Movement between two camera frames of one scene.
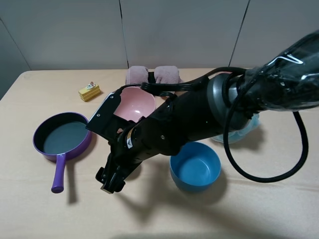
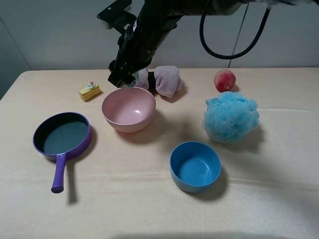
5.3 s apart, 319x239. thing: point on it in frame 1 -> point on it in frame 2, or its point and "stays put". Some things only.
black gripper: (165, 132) -> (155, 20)
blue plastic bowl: (197, 166) stays put
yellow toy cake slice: (91, 90) stays put
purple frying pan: (60, 136) stays put
